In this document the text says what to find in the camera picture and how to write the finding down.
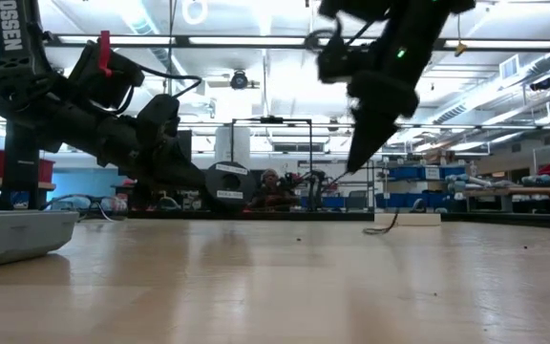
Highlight silver ceiling duct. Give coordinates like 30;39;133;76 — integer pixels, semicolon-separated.
112;0;200;95
430;50;550;126

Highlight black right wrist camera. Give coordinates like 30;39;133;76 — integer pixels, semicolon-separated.
303;28;368;86

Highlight black vertical frame post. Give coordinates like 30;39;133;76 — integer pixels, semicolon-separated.
1;121;43;211

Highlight wooden workbench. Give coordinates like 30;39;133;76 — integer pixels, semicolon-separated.
464;186;550;212

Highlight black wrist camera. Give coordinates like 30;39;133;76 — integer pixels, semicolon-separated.
135;93;181;140
303;28;368;86

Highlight white hanging ring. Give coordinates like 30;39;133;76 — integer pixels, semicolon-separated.
181;0;208;26

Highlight thin black hanging cable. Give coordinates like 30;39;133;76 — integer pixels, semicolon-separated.
167;0;180;95

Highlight yellow hanging tag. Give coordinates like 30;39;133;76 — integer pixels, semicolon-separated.
454;13;470;57

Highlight black round camera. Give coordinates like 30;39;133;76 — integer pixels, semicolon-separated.
229;70;250;91

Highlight black left camera cable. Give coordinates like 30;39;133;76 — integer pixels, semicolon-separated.
136;66;203;100

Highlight white ceiling vent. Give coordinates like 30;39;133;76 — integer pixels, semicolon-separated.
498;54;520;82

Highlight grey chair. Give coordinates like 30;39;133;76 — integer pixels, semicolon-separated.
345;189;370;211

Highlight blue bin row with label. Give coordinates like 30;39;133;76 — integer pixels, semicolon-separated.
388;165;467;182

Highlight long thin black cord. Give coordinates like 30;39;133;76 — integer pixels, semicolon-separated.
325;170;400;236

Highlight grey plastic bin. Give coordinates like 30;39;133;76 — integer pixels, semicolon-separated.
0;208;80;272

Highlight grey looped cable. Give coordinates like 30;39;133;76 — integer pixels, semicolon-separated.
39;193;131;224

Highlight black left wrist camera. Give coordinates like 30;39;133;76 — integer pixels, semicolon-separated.
135;93;181;140

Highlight black metal frame stand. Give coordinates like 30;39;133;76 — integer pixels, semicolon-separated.
229;116;314;211

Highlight grey wrapped bundle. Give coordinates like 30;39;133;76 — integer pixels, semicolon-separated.
444;173;510;190
520;174;550;188

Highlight red cable strap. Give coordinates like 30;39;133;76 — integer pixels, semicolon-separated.
96;30;114;78

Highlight white building column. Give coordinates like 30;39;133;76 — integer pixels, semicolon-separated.
214;126;252;166

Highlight black cord spool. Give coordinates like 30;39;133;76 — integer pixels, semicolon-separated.
203;161;258;214

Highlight white tape roll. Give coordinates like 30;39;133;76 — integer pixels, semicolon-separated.
374;213;442;226

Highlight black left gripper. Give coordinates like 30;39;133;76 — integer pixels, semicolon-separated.
95;118;208;188

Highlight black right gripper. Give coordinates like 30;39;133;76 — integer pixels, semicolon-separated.
345;71;420;174

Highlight red storage bin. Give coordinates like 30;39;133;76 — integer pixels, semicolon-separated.
0;150;55;183

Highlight person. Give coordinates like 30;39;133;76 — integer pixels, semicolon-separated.
248;167;303;211

